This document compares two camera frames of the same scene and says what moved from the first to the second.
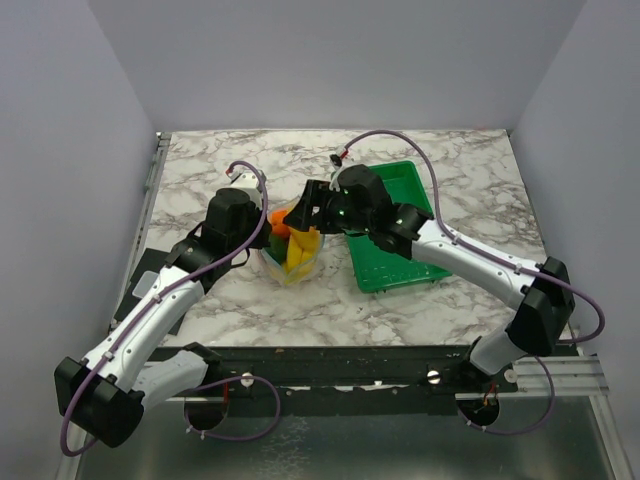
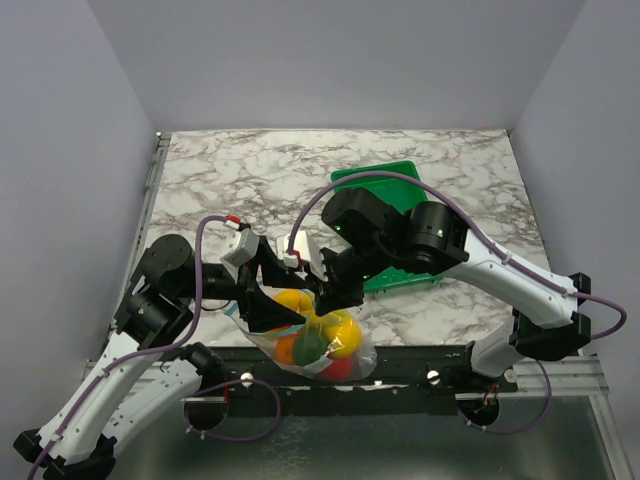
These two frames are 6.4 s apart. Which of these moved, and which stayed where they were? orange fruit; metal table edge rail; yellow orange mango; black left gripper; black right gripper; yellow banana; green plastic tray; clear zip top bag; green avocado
Moved: yellow banana; clear zip top bag; black left gripper; green avocado; yellow orange mango; black right gripper; orange fruit
Stayed: green plastic tray; metal table edge rail
